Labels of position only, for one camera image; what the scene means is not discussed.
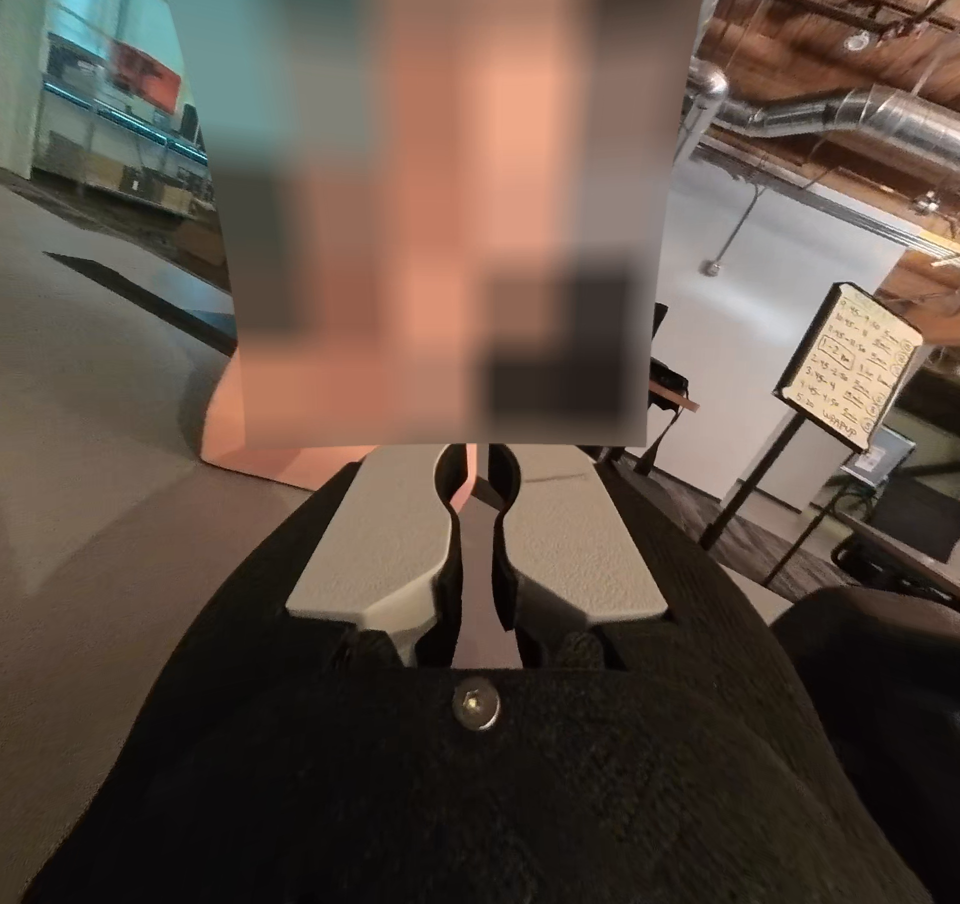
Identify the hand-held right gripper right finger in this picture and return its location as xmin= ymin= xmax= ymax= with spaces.
xmin=489 ymin=443 xmax=670 ymax=669

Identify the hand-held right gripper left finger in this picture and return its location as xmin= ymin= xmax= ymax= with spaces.
xmin=286 ymin=443 xmax=471 ymax=669

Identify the peach coloured object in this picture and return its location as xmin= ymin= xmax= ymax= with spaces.
xmin=201 ymin=355 xmax=475 ymax=492

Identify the wooden side table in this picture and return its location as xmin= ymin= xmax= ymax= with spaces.
xmin=600 ymin=380 xmax=702 ymax=479

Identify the black bag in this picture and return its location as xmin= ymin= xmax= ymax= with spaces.
xmin=648 ymin=304 xmax=693 ymax=396

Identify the dark cloth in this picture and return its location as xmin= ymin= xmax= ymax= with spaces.
xmin=771 ymin=586 xmax=960 ymax=904

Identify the handwritten whiteboard on black stand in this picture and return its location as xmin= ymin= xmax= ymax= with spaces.
xmin=699 ymin=281 xmax=925 ymax=584

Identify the metal storage shelving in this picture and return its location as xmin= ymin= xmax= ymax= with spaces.
xmin=33 ymin=32 xmax=228 ymax=263

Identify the red sign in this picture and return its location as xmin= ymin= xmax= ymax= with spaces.
xmin=111 ymin=41 xmax=186 ymax=111

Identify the black ceiling pipe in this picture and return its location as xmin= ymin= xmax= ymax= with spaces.
xmin=726 ymin=0 xmax=960 ymax=46

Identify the wall conduit with junction box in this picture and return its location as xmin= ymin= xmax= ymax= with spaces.
xmin=699 ymin=182 xmax=768 ymax=279

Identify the silver ventilation duct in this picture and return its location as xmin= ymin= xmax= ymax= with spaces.
xmin=684 ymin=62 xmax=960 ymax=179

